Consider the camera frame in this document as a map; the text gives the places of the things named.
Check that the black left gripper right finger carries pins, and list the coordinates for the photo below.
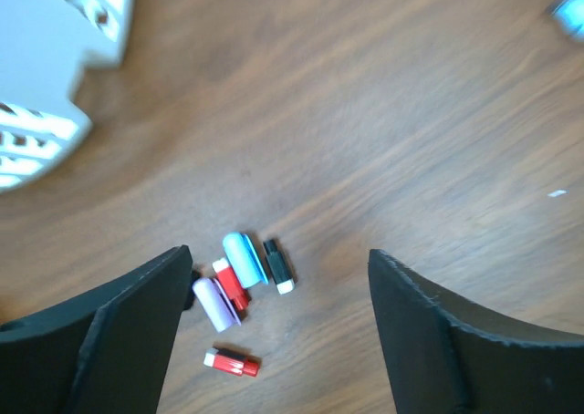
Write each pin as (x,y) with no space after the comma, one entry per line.
(447,354)

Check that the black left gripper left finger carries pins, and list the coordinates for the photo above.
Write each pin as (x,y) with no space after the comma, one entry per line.
(104,351)

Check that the red marker cap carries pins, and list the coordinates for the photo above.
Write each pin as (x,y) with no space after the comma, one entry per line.
(231,362)
(229,281)

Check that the purple highlighter cap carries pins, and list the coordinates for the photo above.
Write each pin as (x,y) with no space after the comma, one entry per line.
(215,304)

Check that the light blue marker cap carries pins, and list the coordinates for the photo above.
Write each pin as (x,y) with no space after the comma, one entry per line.
(244,259)

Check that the black marker cap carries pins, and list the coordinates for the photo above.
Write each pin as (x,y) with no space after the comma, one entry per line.
(279,267)

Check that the light blue capped marker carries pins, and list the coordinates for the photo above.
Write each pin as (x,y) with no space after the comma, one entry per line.
(569,15)

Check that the small black cap piece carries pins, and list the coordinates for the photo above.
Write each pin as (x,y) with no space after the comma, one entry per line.
(195,275)

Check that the white plastic basket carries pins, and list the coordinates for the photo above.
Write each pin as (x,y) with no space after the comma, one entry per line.
(46,47)

